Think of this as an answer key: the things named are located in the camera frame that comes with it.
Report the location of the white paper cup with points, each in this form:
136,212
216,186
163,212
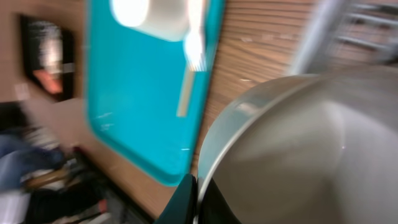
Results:
163,19

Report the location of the orange carrot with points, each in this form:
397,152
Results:
51,84

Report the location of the teal plastic tray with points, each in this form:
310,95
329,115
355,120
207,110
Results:
133,85

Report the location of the black plastic bin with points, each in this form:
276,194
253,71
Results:
29,32

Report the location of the food waste pile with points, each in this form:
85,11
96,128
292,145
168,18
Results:
50,48

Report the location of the wooden chopstick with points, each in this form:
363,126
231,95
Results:
185,93

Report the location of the white plastic fork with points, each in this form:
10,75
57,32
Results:
194,42

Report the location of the grey bowl with rice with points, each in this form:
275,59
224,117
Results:
307,149

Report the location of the grey dishwasher rack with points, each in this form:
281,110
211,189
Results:
341,33

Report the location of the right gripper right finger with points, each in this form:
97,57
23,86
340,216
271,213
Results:
214,209

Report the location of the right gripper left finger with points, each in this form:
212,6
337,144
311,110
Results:
181,207

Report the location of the seated person in background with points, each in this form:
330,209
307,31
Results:
19,158

